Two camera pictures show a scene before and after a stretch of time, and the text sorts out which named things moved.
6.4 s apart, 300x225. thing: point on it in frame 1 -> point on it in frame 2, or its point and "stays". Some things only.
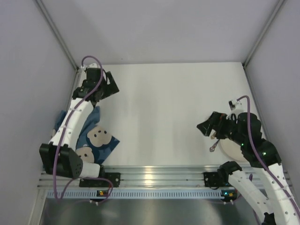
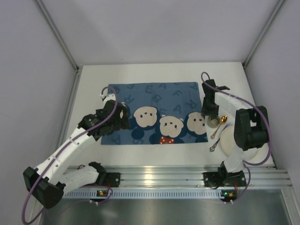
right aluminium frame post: x=278 y=4 stays
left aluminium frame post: x=58 y=33 stays
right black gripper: x=216 y=122 -> x=209 y=110
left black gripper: x=108 y=84 -> x=123 y=115
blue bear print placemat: x=94 y=143 -> x=160 y=112
